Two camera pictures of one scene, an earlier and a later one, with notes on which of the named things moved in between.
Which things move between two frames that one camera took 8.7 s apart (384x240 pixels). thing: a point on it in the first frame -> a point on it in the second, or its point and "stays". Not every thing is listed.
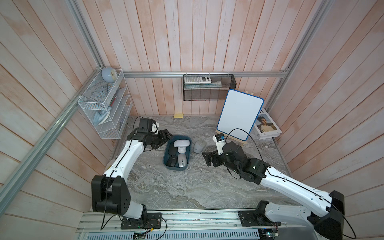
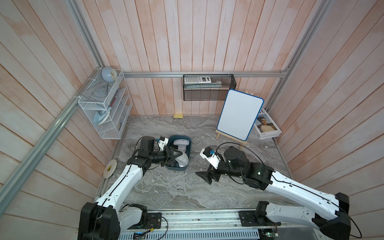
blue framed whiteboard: (240, 111) stays
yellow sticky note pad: (178, 115) stays
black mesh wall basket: (208, 87) stays
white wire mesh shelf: (107, 103) stays
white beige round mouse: (199, 146) -> (183, 160)
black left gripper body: (159, 139) -> (163, 156)
